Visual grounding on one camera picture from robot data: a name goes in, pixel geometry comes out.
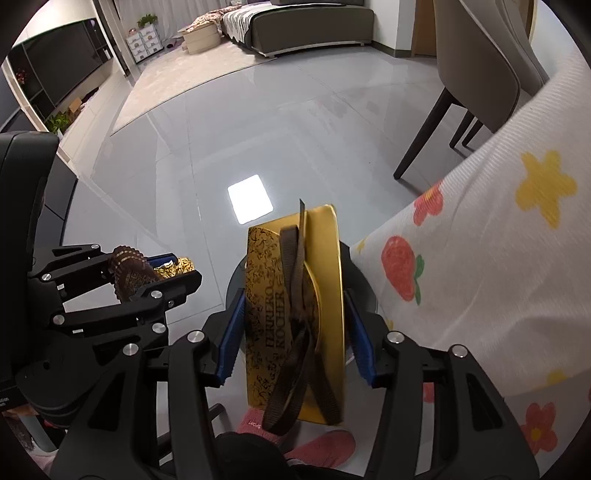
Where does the pink shoe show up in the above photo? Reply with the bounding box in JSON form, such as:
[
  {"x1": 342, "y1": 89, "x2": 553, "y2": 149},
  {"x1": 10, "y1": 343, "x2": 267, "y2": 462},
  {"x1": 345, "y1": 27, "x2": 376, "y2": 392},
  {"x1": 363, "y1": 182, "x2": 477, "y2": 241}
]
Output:
[
  {"x1": 237, "y1": 406, "x2": 280, "y2": 435},
  {"x1": 283, "y1": 429, "x2": 357, "y2": 468}
]

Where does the beige round ottoman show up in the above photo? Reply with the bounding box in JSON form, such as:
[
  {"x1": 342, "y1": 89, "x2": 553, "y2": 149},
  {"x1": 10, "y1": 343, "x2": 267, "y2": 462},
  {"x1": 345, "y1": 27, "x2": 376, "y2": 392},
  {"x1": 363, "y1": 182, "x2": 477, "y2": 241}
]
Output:
[{"x1": 178, "y1": 22, "x2": 221, "y2": 55}]

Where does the gold gift box brown ribbon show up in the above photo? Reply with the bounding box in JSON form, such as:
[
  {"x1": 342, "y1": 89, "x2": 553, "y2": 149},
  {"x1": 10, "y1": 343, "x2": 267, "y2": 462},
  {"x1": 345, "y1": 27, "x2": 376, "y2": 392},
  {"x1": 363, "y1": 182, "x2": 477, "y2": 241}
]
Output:
[{"x1": 245, "y1": 198, "x2": 346, "y2": 437}]

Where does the white curtain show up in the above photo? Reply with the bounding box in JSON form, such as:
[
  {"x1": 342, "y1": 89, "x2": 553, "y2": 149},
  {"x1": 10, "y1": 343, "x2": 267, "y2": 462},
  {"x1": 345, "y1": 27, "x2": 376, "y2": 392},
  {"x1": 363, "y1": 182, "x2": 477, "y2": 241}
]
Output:
[{"x1": 117, "y1": 0, "x2": 232, "y2": 35}]

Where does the floral cushion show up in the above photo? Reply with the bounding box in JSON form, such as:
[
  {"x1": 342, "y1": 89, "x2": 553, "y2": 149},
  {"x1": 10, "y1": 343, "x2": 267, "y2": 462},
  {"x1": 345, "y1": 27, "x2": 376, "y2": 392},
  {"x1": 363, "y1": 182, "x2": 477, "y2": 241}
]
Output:
[{"x1": 191, "y1": 8, "x2": 227, "y2": 30}]

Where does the grey bed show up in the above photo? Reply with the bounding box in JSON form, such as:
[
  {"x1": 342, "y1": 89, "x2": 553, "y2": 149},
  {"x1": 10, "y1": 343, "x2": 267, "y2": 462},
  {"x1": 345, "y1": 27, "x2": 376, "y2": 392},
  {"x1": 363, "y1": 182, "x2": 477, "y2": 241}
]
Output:
[{"x1": 222, "y1": 0, "x2": 376, "y2": 58}]

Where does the wooden door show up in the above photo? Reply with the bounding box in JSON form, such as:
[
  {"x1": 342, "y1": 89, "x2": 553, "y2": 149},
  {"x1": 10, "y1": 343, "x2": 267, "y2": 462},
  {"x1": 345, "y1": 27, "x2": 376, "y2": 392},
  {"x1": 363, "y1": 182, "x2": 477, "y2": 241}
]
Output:
[{"x1": 411, "y1": 0, "x2": 439, "y2": 59}]

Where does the brown fluted paper cup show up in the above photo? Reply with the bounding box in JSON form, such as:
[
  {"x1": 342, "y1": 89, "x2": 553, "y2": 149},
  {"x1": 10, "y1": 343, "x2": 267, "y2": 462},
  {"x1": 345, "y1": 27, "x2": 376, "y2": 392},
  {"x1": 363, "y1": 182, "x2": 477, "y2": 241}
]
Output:
[{"x1": 108, "y1": 246, "x2": 160, "y2": 304}]

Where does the black television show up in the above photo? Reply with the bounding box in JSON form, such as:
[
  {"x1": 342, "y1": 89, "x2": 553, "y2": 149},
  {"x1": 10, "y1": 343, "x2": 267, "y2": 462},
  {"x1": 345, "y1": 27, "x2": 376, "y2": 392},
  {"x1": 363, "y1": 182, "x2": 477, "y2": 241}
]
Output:
[{"x1": 7, "y1": 18, "x2": 114, "y2": 130}]

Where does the light wooden tv cabinet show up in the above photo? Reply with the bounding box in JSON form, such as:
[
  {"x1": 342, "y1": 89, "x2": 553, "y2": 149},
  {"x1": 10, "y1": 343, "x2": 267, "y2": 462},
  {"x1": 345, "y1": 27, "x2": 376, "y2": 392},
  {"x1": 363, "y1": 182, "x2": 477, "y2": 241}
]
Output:
[{"x1": 46, "y1": 69, "x2": 136, "y2": 153}]

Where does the white drawer unit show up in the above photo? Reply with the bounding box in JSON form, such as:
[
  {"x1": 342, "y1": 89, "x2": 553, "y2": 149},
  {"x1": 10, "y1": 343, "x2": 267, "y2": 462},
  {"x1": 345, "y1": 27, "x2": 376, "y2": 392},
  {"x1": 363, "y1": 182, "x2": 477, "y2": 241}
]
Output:
[{"x1": 126, "y1": 25, "x2": 163, "y2": 64}]

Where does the green floor plant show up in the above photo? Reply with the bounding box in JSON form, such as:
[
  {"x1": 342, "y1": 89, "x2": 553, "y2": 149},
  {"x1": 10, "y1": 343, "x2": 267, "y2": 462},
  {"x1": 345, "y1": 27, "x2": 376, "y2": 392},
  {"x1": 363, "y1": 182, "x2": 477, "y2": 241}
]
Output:
[{"x1": 46, "y1": 113, "x2": 71, "y2": 137}]

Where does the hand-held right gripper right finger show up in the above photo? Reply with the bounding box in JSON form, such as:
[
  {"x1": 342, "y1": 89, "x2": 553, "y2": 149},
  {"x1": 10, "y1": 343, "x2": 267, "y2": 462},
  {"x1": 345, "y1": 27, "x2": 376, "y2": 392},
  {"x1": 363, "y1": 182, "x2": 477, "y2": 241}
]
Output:
[{"x1": 343, "y1": 290, "x2": 539, "y2": 480}]

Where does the beige rug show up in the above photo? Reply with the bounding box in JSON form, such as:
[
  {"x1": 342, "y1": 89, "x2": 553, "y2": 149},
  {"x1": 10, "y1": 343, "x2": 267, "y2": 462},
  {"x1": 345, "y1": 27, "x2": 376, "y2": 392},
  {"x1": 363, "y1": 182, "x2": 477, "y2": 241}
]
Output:
[{"x1": 111, "y1": 44, "x2": 296, "y2": 136}]

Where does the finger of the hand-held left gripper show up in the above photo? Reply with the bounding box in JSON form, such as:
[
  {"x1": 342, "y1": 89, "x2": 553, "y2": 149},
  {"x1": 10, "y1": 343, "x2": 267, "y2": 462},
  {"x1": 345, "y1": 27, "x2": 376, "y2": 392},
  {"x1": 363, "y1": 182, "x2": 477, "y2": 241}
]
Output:
[
  {"x1": 28, "y1": 242, "x2": 181, "y2": 302},
  {"x1": 51, "y1": 270, "x2": 204, "y2": 356}
]

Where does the grey dining chair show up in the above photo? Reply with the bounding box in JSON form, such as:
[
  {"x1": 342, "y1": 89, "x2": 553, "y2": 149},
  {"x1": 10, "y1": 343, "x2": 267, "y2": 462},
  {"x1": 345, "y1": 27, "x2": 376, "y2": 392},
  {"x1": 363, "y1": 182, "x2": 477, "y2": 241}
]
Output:
[
  {"x1": 392, "y1": 0, "x2": 522, "y2": 181},
  {"x1": 450, "y1": 0, "x2": 552, "y2": 151}
]

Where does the floral strawberry tablecloth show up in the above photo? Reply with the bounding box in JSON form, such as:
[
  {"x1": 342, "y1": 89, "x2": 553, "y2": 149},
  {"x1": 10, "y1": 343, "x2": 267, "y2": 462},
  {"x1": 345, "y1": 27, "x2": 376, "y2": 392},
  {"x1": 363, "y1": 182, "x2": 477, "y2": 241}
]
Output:
[{"x1": 348, "y1": 46, "x2": 591, "y2": 480}]

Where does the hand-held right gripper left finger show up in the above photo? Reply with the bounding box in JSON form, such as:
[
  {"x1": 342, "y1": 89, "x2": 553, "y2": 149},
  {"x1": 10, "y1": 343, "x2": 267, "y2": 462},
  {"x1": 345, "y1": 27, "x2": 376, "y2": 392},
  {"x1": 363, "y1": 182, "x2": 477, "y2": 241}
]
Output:
[{"x1": 51, "y1": 287, "x2": 249, "y2": 480}]

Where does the gold foil wrapper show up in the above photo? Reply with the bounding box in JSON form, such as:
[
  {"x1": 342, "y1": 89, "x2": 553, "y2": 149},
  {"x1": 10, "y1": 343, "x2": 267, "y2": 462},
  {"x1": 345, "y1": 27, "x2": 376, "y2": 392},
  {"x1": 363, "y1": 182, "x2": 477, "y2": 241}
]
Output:
[{"x1": 150, "y1": 255, "x2": 197, "y2": 281}]

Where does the striped blanket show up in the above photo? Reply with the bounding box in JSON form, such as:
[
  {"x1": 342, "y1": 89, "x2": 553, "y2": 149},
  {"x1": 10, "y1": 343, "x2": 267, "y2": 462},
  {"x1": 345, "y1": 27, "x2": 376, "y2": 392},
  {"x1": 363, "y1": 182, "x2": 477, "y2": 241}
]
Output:
[{"x1": 222, "y1": 4, "x2": 274, "y2": 40}]

